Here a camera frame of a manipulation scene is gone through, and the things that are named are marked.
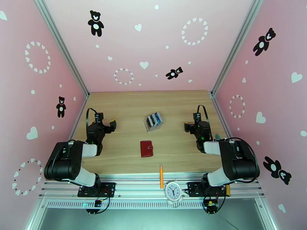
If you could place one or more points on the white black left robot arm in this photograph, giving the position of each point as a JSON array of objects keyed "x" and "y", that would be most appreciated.
[{"x": 64, "y": 162}]

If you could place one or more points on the small green object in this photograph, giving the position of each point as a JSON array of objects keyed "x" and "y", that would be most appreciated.
[{"x": 217, "y": 137}]

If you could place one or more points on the clear acrylic card stand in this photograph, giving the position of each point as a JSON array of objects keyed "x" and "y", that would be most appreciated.
[{"x": 150, "y": 129}]

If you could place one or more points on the black yellow power connector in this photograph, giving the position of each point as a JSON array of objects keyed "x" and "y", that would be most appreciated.
[
  {"x": 97, "y": 203},
  {"x": 211, "y": 205}
]

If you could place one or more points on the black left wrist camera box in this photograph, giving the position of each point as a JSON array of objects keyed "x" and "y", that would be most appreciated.
[{"x": 98, "y": 117}]

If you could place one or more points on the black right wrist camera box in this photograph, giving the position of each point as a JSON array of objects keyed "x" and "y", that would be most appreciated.
[{"x": 197, "y": 117}]

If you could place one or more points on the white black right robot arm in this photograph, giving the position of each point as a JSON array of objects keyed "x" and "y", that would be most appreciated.
[{"x": 239, "y": 162}]

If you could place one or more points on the aluminium front rail platform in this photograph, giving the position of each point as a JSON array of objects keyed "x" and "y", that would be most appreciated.
[{"x": 139, "y": 188}]

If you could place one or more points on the aluminium table side rail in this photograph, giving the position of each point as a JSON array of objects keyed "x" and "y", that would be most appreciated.
[
  {"x": 219, "y": 114},
  {"x": 80, "y": 114}
]

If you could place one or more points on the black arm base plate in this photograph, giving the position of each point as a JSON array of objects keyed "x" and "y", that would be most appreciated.
[
  {"x": 193, "y": 188},
  {"x": 108, "y": 188}
]

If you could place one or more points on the orange pencil with clear cap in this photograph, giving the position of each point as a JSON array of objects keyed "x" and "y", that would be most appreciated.
[{"x": 161, "y": 176}]

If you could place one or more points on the aluminium frame post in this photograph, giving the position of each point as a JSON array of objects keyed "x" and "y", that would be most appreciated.
[
  {"x": 60, "y": 44},
  {"x": 236, "y": 47}
]

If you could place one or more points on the white alarm clock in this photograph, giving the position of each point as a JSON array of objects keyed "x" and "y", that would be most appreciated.
[{"x": 173, "y": 191}]

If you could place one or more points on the red leather card holder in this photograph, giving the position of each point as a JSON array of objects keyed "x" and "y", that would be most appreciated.
[{"x": 146, "y": 149}]

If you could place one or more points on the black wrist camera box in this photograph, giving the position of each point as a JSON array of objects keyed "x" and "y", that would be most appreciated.
[
  {"x": 197, "y": 117},
  {"x": 98, "y": 117}
]

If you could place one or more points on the teal credit card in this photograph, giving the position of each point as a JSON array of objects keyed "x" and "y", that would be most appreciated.
[{"x": 159, "y": 118}]

